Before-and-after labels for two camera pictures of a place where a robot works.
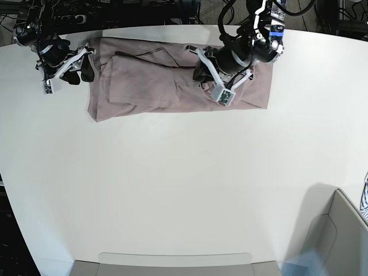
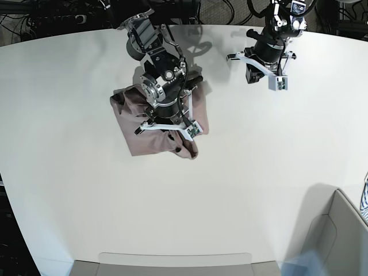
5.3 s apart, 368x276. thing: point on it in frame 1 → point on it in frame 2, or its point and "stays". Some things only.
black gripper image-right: (233, 57) → (265, 49)
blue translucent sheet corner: (312, 264) stays
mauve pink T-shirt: (128, 77) → (130, 104)
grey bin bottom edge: (176, 264) stays
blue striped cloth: (364, 199) stays
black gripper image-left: (53, 51) → (171, 112)
